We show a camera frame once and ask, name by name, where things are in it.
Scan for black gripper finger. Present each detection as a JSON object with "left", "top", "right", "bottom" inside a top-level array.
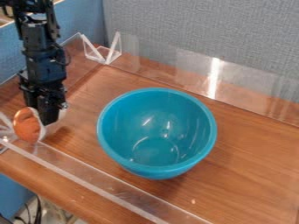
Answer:
[{"left": 37, "top": 99, "right": 67, "bottom": 126}]

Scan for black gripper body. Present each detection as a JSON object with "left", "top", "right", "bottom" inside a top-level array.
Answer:
[{"left": 17, "top": 43, "right": 71, "bottom": 109}]

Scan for brown white toy mushroom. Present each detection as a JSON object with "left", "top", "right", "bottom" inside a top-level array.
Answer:
[{"left": 13, "top": 107, "right": 46, "bottom": 144}]

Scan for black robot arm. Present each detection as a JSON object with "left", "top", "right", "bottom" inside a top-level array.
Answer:
[{"left": 0, "top": 0, "right": 70, "bottom": 125}]

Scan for blue plastic bowl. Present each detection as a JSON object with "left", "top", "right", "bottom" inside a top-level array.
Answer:
[{"left": 95, "top": 87, "right": 217, "bottom": 179}]

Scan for clear acrylic left barrier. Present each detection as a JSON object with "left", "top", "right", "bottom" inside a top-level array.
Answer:
[{"left": 0, "top": 32, "right": 102, "bottom": 130}]

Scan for clear acrylic barrier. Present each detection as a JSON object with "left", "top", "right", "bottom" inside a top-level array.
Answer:
[
  {"left": 0, "top": 131, "right": 212, "bottom": 224},
  {"left": 0, "top": 32, "right": 102, "bottom": 130},
  {"left": 110, "top": 31, "right": 299, "bottom": 127}
]

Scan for clear acrylic front barrier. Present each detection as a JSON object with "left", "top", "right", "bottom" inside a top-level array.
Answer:
[{"left": 0, "top": 131, "right": 212, "bottom": 224}]

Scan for clear acrylic back barrier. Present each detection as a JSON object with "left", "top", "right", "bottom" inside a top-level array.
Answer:
[{"left": 110, "top": 31, "right": 299, "bottom": 127}]

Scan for clear acrylic corner bracket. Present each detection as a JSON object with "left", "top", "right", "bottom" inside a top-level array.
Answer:
[{"left": 78, "top": 31, "right": 121, "bottom": 65}]

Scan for black cables under table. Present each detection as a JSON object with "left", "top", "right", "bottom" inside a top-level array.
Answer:
[{"left": 0, "top": 195, "right": 43, "bottom": 224}]

